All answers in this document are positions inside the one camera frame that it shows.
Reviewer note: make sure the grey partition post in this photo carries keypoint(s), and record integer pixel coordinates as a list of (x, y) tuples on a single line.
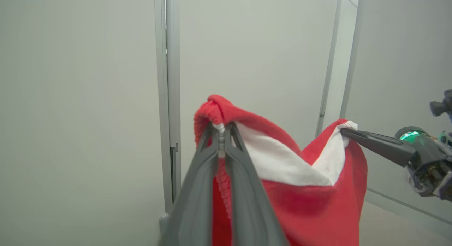
[(173, 62)]

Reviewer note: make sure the grey cylindrical post foot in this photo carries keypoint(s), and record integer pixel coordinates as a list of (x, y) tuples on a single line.
[(163, 232)]

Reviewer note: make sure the pale grey wall corner frame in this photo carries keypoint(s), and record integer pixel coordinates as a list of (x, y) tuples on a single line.
[(329, 62)]

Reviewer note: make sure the grey fabric sofa surface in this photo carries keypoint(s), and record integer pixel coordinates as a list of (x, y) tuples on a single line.
[(406, 232)]

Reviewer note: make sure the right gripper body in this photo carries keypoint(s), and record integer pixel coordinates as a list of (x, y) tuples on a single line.
[(430, 168)]

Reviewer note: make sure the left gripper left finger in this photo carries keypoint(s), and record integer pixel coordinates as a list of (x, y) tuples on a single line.
[(194, 203)]

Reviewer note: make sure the red shorts white trim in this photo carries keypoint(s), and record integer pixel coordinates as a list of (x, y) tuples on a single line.
[(310, 210)]

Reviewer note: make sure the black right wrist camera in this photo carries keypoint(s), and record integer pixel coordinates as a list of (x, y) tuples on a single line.
[(441, 106)]

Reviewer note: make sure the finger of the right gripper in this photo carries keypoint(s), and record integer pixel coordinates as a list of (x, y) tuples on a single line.
[(385, 147)]

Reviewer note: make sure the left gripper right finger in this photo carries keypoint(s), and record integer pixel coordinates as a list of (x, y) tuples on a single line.
[(247, 203)]

